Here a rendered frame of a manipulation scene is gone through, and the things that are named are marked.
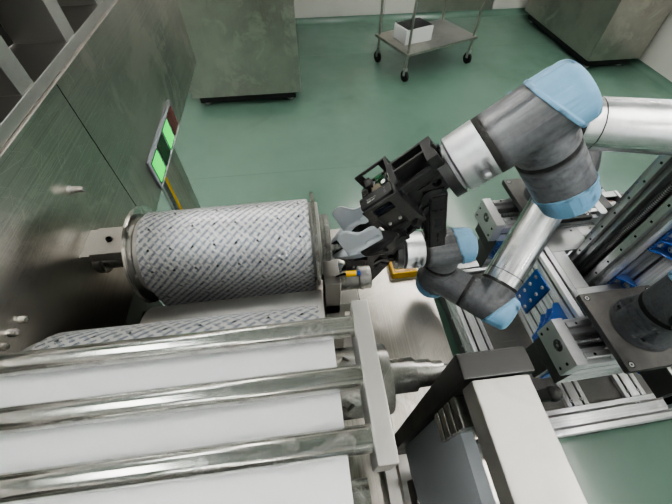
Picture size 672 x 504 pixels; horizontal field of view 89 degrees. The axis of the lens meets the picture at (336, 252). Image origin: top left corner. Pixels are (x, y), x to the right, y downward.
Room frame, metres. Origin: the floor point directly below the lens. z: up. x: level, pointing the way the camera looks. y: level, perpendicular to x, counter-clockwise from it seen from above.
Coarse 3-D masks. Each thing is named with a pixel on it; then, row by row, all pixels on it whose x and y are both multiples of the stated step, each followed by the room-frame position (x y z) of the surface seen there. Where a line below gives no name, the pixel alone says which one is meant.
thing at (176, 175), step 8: (176, 160) 1.07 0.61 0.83; (168, 168) 1.05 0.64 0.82; (176, 168) 1.05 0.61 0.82; (168, 176) 1.04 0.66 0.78; (176, 176) 1.05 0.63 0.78; (184, 176) 1.08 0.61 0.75; (176, 184) 1.05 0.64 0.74; (184, 184) 1.05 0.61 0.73; (176, 192) 1.04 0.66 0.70; (184, 192) 1.05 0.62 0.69; (192, 192) 1.09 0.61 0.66; (184, 200) 1.05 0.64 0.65; (192, 200) 1.05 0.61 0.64; (184, 208) 1.04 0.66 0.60; (192, 208) 1.05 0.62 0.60
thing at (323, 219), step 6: (324, 216) 0.36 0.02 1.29; (324, 222) 0.34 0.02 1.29; (324, 228) 0.33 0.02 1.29; (324, 234) 0.33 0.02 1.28; (324, 240) 0.32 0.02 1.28; (330, 240) 0.32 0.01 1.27; (324, 246) 0.31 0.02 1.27; (330, 246) 0.31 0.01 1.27; (324, 252) 0.31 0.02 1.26; (330, 252) 0.31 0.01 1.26; (324, 258) 0.31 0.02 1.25; (330, 258) 0.31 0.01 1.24
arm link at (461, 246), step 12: (456, 228) 0.46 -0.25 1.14; (468, 228) 0.46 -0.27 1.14; (456, 240) 0.43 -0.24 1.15; (468, 240) 0.43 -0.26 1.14; (432, 252) 0.40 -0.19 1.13; (444, 252) 0.41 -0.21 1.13; (456, 252) 0.41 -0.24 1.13; (468, 252) 0.41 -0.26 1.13; (432, 264) 0.40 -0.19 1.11; (444, 264) 0.40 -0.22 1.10; (456, 264) 0.40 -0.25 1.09
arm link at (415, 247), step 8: (416, 232) 0.45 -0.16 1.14; (408, 240) 0.42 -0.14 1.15; (416, 240) 0.42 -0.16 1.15; (408, 248) 0.41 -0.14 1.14; (416, 248) 0.41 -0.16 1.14; (424, 248) 0.41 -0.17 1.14; (408, 256) 0.40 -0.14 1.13; (416, 256) 0.40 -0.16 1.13; (424, 256) 0.40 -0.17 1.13; (408, 264) 0.39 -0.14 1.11; (416, 264) 0.39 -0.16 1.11; (424, 264) 0.39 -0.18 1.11
